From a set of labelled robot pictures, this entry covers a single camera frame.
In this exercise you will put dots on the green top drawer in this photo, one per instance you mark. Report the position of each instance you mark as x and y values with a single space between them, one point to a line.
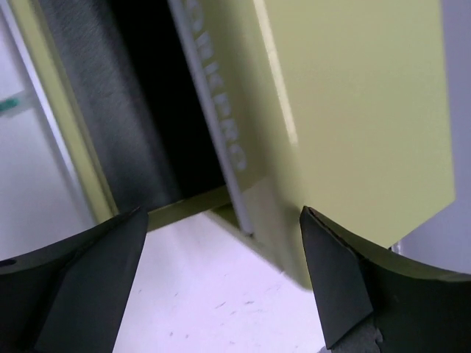
190 21

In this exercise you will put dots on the green capped clear pen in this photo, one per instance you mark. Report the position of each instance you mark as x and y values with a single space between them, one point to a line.
15 104

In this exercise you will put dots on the green bottom drawer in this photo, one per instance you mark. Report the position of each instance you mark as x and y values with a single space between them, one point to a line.
120 106

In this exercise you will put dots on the green metal tool chest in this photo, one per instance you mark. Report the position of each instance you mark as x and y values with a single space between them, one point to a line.
341 106

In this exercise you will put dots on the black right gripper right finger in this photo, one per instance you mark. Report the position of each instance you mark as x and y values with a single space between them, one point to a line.
370 299

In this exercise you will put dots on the green drawer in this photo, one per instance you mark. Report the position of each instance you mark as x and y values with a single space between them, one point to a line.
120 106
190 21

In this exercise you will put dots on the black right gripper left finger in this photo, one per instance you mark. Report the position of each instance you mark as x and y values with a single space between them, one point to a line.
70 296

